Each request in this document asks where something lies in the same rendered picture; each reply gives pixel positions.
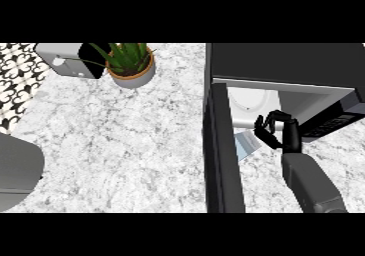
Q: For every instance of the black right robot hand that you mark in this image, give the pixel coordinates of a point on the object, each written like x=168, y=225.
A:
x=290, y=137

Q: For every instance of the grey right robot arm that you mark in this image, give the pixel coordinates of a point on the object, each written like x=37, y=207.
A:
x=310, y=181

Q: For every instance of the white milk carton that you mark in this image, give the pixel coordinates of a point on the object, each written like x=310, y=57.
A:
x=245, y=145

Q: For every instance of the dark grey microwave door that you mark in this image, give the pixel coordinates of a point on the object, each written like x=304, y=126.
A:
x=222, y=150

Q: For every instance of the black microwave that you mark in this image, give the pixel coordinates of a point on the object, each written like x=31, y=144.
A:
x=288, y=66

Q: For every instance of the green potted plant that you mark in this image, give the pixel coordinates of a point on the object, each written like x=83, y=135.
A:
x=129, y=65

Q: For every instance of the grey toaster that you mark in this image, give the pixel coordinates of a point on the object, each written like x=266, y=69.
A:
x=67, y=60

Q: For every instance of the grey rounded appliance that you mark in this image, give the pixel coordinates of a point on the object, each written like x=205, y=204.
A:
x=12, y=173

